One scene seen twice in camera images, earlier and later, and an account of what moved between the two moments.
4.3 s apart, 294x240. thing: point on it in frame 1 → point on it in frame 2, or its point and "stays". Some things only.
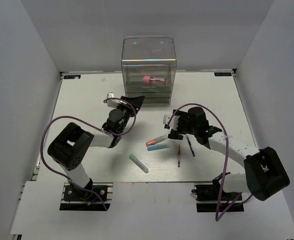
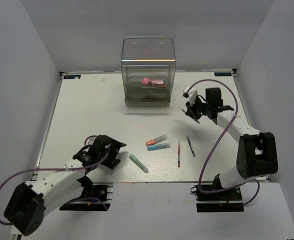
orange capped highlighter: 154,140 stays
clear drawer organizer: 149,63 stays
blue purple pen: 191,146 stays
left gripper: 136,101 → 115,146
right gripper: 178,134 → 191,109
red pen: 179,156 stays
